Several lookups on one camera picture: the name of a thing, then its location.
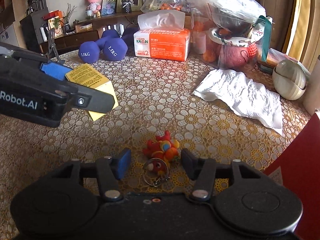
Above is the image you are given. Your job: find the clear plastic bag with bowl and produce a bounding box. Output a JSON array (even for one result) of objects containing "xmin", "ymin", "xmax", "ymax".
[{"xmin": 185, "ymin": 0, "xmax": 267, "ymax": 28}]

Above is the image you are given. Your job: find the orange tissue pack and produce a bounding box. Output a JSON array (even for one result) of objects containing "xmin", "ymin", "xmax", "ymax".
[{"xmin": 133, "ymin": 11, "xmax": 192, "ymax": 62}]

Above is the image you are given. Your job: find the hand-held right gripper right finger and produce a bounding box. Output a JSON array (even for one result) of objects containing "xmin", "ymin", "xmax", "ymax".
[{"xmin": 180, "ymin": 149, "xmax": 266, "ymax": 202}]

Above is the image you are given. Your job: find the purple dumbbell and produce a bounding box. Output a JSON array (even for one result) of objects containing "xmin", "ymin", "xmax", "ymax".
[
  {"xmin": 78, "ymin": 30, "xmax": 121, "ymax": 64},
  {"xmin": 103, "ymin": 28, "xmax": 141, "ymax": 61}
]

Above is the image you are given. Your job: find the potted twig plant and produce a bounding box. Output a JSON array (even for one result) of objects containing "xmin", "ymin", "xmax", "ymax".
[{"xmin": 61, "ymin": 3, "xmax": 78, "ymax": 34}]

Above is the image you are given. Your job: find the small white box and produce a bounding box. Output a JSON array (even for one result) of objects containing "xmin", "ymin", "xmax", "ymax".
[{"xmin": 75, "ymin": 23, "xmax": 93, "ymax": 33}]

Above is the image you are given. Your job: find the wooden cabinet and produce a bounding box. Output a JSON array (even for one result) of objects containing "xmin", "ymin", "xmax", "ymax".
[{"xmin": 39, "ymin": 11, "xmax": 193, "ymax": 53}]

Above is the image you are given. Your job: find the beige standing air conditioner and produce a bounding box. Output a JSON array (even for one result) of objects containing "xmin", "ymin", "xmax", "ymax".
[{"xmin": 260, "ymin": 0, "xmax": 296, "ymax": 53}]

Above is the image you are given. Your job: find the red plush keychain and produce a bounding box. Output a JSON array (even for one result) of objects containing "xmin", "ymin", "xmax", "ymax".
[{"xmin": 142, "ymin": 130, "xmax": 180, "ymax": 187}]

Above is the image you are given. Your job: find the red shoe box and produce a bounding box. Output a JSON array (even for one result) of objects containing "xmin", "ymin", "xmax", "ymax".
[{"xmin": 264, "ymin": 112, "xmax": 320, "ymax": 240}]

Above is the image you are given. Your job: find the plastic bag with red items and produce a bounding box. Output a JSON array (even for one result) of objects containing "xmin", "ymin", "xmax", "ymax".
[{"xmin": 172, "ymin": 0, "xmax": 193, "ymax": 13}]

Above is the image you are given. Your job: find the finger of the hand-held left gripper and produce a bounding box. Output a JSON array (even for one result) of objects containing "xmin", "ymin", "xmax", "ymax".
[
  {"xmin": 64, "ymin": 84, "xmax": 116, "ymax": 113},
  {"xmin": 11, "ymin": 51, "xmax": 72, "ymax": 81}
]

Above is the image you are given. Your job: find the pink plush doll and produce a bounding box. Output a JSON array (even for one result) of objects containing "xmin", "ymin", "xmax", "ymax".
[{"xmin": 86, "ymin": 0, "xmax": 103, "ymax": 18}]

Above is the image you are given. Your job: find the yellow curtain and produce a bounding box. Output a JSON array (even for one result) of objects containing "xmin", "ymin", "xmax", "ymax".
[{"xmin": 287, "ymin": 0, "xmax": 320, "ymax": 63}]

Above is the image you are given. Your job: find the small yellow box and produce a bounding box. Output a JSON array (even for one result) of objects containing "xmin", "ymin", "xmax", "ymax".
[{"xmin": 65, "ymin": 63, "xmax": 119, "ymax": 121}]

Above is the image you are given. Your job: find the black shelf unit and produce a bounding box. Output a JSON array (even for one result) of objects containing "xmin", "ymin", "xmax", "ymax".
[{"xmin": 19, "ymin": 0, "xmax": 53, "ymax": 53}]

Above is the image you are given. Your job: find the round green lidded bowl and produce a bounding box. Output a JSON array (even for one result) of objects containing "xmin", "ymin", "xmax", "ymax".
[{"xmin": 272, "ymin": 59, "xmax": 311, "ymax": 101}]

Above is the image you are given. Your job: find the white router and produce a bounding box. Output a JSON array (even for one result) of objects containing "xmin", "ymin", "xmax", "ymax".
[{"xmin": 101, "ymin": 24, "xmax": 125, "ymax": 37}]

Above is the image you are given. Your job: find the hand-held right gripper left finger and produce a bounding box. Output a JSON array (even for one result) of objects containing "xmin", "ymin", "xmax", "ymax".
[{"xmin": 62, "ymin": 148, "xmax": 132, "ymax": 202}]

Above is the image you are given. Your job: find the black phone stand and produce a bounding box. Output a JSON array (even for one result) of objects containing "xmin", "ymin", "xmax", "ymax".
[{"xmin": 46, "ymin": 28, "xmax": 66, "ymax": 65}]

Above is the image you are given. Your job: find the cream mug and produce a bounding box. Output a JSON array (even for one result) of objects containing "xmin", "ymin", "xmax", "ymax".
[{"xmin": 302, "ymin": 54, "xmax": 320, "ymax": 117}]

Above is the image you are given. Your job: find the translucent plastic container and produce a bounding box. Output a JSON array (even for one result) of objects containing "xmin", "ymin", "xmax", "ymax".
[{"xmin": 191, "ymin": 7, "xmax": 208, "ymax": 55}]

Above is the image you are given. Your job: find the wooden picture frame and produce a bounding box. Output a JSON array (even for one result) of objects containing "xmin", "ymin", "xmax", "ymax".
[{"xmin": 116, "ymin": 0, "xmax": 144, "ymax": 13}]

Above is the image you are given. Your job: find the bag of oranges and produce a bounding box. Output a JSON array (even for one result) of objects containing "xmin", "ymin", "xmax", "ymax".
[{"xmin": 160, "ymin": 1, "xmax": 182, "ymax": 12}]

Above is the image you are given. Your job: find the fruit basket with apples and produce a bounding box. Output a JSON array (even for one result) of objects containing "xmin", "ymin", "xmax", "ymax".
[{"xmin": 202, "ymin": 21, "xmax": 267, "ymax": 70}]

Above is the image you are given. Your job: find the small photo frame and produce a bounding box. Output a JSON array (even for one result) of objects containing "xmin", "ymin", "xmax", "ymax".
[{"xmin": 101, "ymin": 0, "xmax": 117, "ymax": 15}]

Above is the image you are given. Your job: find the white paper towel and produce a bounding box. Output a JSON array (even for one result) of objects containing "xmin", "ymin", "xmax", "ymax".
[{"xmin": 192, "ymin": 69, "xmax": 285, "ymax": 136}]

